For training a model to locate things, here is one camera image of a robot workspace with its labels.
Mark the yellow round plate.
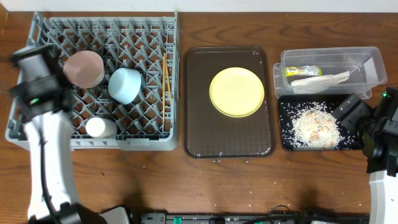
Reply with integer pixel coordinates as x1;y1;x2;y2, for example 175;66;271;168
209;67;265;118

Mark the light blue bowl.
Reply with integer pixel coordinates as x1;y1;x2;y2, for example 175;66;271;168
108;68;142;105

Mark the white cup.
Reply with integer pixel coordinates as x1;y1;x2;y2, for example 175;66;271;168
85;117;118;138

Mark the white small bowl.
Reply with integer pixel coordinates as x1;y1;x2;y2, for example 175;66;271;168
63;50;104;88

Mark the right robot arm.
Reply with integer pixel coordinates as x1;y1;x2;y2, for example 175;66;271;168
332;87;397;224

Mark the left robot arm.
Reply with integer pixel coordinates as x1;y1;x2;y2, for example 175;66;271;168
9;45;106;223

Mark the clear plastic waste bin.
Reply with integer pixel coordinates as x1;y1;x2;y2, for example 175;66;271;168
273;47;387;99

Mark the black food waste tray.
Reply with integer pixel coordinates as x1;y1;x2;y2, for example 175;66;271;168
278;95;360;151

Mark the grey dishwasher rack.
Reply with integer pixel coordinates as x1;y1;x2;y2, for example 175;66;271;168
5;11;181;152

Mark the pile of rice and nuts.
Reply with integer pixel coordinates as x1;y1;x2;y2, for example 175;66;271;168
292;103;345;151

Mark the crumpled white paper napkin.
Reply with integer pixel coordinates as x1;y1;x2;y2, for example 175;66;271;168
291;71;350;94

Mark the yellow snack wrapper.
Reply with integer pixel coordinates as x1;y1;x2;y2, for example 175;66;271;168
285;65;323;77

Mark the dark brown serving tray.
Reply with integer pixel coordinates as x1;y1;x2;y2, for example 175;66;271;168
184;46;276;159

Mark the black rail at table edge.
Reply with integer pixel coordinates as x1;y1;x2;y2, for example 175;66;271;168
138;205;370;224

